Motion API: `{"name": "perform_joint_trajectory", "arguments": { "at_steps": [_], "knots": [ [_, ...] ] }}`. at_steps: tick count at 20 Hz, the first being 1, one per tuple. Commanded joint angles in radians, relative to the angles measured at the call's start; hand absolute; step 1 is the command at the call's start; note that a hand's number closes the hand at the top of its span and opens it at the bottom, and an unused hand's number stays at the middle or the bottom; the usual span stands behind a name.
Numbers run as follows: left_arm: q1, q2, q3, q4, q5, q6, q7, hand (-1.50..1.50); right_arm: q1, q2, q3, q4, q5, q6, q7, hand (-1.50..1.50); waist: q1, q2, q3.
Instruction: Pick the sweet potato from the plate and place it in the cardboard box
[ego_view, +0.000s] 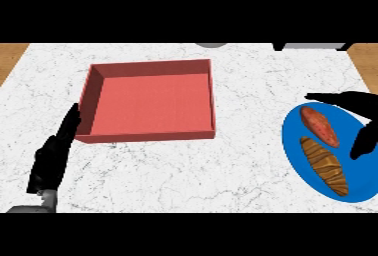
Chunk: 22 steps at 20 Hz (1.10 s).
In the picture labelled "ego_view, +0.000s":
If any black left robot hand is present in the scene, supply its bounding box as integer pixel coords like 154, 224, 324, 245
24, 102, 82, 195

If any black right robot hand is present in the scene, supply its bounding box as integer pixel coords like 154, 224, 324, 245
302, 90, 378, 161

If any red sweet potato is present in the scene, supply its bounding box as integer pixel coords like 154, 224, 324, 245
299, 105, 340, 149

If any blue plate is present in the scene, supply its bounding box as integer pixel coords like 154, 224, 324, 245
280, 101, 378, 204

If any red cardboard box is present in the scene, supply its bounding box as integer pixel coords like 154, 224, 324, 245
73, 58, 216, 144

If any brown striped croissant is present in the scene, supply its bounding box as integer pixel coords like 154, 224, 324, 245
299, 136, 349, 197

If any grey appliance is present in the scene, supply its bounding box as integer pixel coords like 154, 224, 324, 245
273, 43, 354, 52

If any grey round object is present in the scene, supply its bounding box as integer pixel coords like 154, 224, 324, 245
194, 43, 230, 49

